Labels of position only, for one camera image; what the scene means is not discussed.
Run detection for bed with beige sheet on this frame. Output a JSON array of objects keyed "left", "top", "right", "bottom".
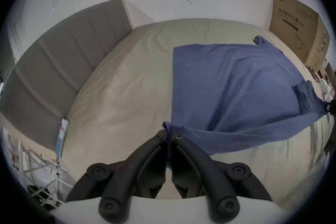
[{"left": 56, "top": 18, "right": 335, "bottom": 213}]

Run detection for brown cardboard carton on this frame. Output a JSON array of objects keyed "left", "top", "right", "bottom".
[{"left": 269, "top": 0, "right": 331, "bottom": 67}]

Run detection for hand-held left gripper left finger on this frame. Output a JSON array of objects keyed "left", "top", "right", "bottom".
[{"left": 65, "top": 130, "right": 168, "bottom": 222}]

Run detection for grey padded headboard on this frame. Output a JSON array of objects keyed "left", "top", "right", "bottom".
[{"left": 0, "top": 0, "right": 134, "bottom": 151}]

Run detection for dark blue shirt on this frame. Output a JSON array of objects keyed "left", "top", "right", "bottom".
[{"left": 162, "top": 35, "right": 329, "bottom": 156}]

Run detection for white metal rack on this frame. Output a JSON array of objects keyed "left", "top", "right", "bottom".
[{"left": 3, "top": 126, "right": 74, "bottom": 208}]

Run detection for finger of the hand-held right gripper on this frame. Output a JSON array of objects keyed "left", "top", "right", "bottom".
[{"left": 325, "top": 100, "right": 336, "bottom": 116}]

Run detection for thin pale blue booklet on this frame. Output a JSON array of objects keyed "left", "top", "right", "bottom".
[{"left": 54, "top": 118, "right": 69, "bottom": 159}]

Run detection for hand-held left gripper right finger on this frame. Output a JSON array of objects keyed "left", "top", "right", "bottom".
[{"left": 168, "top": 134, "right": 272, "bottom": 223}]

